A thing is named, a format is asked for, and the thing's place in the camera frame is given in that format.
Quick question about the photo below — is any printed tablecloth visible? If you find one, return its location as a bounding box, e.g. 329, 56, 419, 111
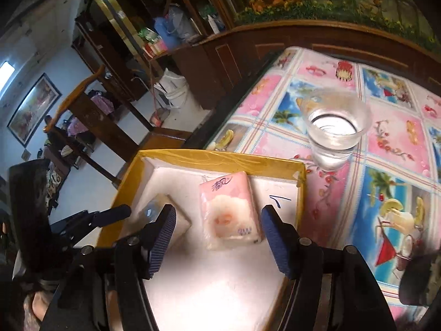
203, 46, 441, 331

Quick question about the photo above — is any yellow cardboard box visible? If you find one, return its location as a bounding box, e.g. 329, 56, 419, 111
95, 149, 307, 331

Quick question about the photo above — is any grey thermos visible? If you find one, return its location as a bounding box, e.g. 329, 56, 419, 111
169, 5, 198, 40

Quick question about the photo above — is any clear plastic cup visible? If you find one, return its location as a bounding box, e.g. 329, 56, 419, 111
299, 88, 373, 172

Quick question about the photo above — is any white bucket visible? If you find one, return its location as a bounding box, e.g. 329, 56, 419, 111
153, 69, 188, 111

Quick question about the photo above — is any artificial flower display case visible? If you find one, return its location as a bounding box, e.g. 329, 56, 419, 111
207, 0, 441, 54

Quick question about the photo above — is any gold framed glass cabinet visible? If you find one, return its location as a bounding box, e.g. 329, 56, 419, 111
83, 0, 166, 87

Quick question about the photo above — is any framed wall picture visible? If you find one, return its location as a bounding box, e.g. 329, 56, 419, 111
7, 73, 63, 145

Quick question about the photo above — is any person's left forearm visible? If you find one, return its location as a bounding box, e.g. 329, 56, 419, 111
23, 291, 52, 323

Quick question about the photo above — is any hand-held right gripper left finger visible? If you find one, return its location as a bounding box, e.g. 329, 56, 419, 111
41, 204, 178, 331

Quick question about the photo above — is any pink box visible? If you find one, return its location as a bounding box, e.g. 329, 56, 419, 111
143, 39, 166, 58

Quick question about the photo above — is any pink tissue pack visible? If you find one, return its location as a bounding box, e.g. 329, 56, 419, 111
199, 172, 265, 250

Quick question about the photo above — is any ceiling light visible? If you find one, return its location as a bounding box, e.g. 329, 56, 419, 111
0, 60, 16, 83

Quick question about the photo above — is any blue thermos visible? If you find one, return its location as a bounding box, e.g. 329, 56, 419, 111
154, 17, 180, 49

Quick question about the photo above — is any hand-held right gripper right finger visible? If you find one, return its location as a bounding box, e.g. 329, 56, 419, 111
261, 205, 397, 331

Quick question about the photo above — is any wooden counter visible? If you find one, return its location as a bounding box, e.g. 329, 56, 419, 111
148, 21, 441, 111

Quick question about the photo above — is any white wrapped tissue pack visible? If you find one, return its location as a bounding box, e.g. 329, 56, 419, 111
138, 194, 192, 249

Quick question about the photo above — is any green packet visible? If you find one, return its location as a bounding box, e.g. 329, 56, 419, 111
138, 28, 159, 44

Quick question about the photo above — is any pink clothed dining table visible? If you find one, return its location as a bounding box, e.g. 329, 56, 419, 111
65, 90, 116, 138

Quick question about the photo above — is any patterned sofa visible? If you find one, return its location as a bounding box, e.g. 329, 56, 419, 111
38, 145, 73, 207

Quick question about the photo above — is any dark carved wooden chair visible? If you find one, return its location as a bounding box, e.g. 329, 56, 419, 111
9, 160, 50, 216

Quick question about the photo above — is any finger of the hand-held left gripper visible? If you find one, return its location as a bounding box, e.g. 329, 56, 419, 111
51, 205, 132, 245

